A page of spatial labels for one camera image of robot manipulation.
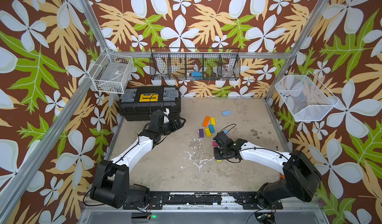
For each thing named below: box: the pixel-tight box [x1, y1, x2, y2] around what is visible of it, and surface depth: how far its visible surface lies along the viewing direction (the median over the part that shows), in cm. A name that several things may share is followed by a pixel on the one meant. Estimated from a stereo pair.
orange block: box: [202, 115, 211, 128], surface depth 110 cm
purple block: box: [198, 128, 204, 138], surface depth 100 cm
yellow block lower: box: [204, 127, 212, 137], surface depth 101 cm
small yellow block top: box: [210, 116, 217, 126], surface depth 107 cm
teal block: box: [208, 124, 216, 133], surface depth 104 cm
